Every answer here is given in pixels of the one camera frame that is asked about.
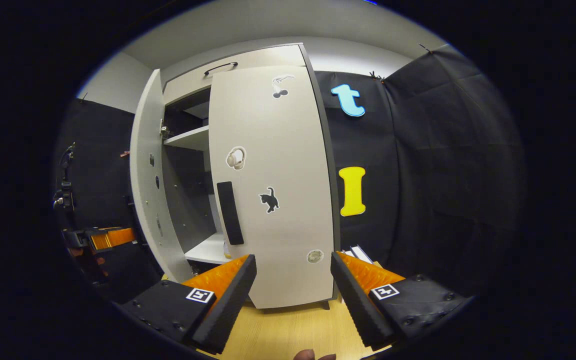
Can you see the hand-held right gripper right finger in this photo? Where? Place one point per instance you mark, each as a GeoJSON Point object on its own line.
{"type": "Point", "coordinates": [355, 305]}

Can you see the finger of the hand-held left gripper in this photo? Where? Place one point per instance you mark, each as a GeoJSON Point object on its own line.
{"type": "Point", "coordinates": [113, 237]}

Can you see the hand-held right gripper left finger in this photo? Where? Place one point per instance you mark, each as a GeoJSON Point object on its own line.
{"type": "Point", "coordinates": [228, 305]}

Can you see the white shoe cabinet door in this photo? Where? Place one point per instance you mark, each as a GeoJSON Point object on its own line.
{"type": "Point", "coordinates": [143, 150]}
{"type": "Point", "coordinates": [288, 150]}

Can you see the white shoe cabinet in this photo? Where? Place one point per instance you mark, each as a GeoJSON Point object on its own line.
{"type": "Point", "coordinates": [188, 137]}

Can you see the white cabinet drawer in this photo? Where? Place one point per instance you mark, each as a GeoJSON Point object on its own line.
{"type": "Point", "coordinates": [253, 60]}

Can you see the white book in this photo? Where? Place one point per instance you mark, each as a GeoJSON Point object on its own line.
{"type": "Point", "coordinates": [348, 252]}

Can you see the black backdrop cloth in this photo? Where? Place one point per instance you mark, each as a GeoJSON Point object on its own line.
{"type": "Point", "coordinates": [98, 150]}
{"type": "Point", "coordinates": [443, 175]}

